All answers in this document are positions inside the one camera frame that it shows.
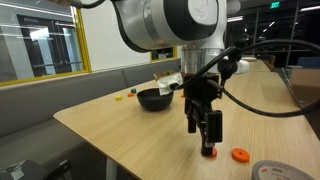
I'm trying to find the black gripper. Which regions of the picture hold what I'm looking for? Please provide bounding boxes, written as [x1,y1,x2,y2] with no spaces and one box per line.
[183,73,223,157]

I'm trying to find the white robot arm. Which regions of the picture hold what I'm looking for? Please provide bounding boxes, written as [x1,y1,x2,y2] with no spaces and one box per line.
[111,0,249,157]

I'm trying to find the black bowl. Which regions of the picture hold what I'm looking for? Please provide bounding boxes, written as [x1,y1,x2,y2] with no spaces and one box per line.
[137,88,174,111]

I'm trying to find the green cube block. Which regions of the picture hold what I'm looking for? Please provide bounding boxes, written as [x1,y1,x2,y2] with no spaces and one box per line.
[131,88,137,94]

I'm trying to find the white plate on table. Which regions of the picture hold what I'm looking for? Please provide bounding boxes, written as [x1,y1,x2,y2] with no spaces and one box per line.
[242,57,257,62]

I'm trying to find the yellow cube block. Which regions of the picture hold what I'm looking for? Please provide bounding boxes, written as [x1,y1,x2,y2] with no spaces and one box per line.
[115,96,122,101]

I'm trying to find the grey bench sofa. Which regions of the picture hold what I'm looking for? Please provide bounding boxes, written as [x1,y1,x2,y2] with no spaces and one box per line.
[0,60,180,180]

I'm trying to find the black device on bench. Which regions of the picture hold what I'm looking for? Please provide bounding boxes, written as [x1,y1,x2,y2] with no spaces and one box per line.
[0,160,73,180]

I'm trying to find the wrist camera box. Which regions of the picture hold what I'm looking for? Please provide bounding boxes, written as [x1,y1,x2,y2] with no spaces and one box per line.
[154,70,183,96]

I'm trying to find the grey duct tape roll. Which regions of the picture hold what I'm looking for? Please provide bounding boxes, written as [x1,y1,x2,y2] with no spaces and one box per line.
[251,160,315,180]

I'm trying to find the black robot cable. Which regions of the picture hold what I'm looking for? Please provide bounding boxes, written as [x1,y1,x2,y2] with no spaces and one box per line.
[69,0,320,118]

